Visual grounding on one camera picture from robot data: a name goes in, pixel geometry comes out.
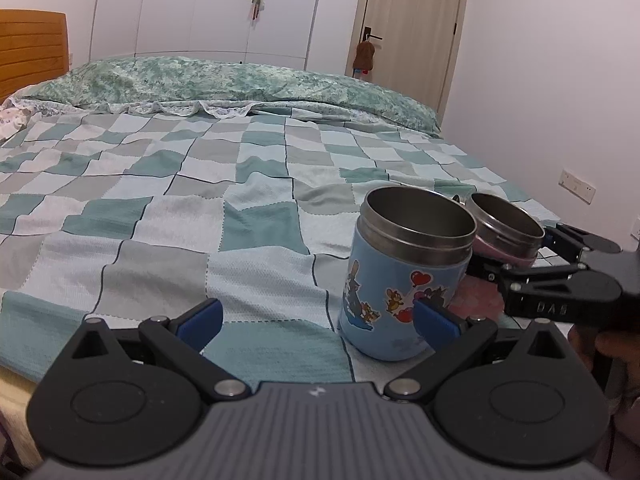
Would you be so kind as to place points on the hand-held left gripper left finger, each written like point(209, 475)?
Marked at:
point(199, 324)

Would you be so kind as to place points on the blue cartoon steel cup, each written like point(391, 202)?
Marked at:
point(390, 290)

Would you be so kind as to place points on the person's right hand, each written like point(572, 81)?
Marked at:
point(616, 347)

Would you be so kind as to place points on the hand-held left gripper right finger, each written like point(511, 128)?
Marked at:
point(434, 324)

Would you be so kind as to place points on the checkered teal blanket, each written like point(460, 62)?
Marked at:
point(165, 220)

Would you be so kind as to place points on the wooden headboard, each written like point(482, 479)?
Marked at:
point(30, 50)

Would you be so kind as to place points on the pink steel cup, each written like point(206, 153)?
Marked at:
point(505, 230)

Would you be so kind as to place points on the green floral duvet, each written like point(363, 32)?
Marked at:
point(210, 82)

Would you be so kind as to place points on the white wardrobe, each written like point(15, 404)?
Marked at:
point(200, 10)

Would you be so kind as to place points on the brown hanging bag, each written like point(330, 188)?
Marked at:
point(363, 57)

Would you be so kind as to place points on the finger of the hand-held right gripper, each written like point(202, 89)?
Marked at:
point(580, 242)
point(540, 292)

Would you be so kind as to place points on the beige door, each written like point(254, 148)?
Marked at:
point(415, 25)

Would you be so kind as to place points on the white wall outlet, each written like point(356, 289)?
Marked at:
point(577, 186)

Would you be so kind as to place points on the floral bed sheet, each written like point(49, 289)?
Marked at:
point(12, 120)

